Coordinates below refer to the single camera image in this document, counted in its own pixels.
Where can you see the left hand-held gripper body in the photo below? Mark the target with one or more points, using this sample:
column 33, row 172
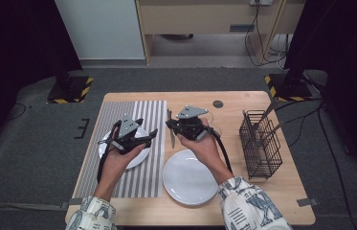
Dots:
column 128, row 134

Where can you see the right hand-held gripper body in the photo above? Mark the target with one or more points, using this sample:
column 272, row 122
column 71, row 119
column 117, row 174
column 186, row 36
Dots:
column 193, row 126

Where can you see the silver table knife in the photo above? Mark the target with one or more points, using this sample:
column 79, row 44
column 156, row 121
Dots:
column 172, row 142

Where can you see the white round plate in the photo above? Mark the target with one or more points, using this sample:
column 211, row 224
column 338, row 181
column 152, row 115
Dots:
column 182, row 182
column 143, row 152

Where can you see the person's right hand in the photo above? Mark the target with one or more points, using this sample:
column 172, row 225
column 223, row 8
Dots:
column 206, row 151

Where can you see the person's left hand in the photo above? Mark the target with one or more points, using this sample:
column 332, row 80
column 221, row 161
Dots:
column 117, row 164

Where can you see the round grey table grommet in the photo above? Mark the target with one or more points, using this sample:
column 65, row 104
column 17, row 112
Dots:
column 218, row 104

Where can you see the striped woven placemat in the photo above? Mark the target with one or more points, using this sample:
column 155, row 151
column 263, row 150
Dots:
column 153, row 179

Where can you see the black striped stand base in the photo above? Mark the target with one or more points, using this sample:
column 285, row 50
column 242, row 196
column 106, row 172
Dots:
column 289, row 89
column 71, row 91

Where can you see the metal cutlery piece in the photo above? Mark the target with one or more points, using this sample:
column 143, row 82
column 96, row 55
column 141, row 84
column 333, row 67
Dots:
column 270, row 108

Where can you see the grey tape piece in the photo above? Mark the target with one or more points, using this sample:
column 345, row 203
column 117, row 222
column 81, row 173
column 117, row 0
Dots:
column 72, row 202
column 307, row 202

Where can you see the white panel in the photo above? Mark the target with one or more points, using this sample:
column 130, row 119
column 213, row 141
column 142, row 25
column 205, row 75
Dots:
column 99, row 28

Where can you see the light wooden desk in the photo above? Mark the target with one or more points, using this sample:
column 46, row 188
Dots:
column 198, row 19

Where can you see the black curtain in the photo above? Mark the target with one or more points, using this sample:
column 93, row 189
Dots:
column 342, row 48
column 13, row 48

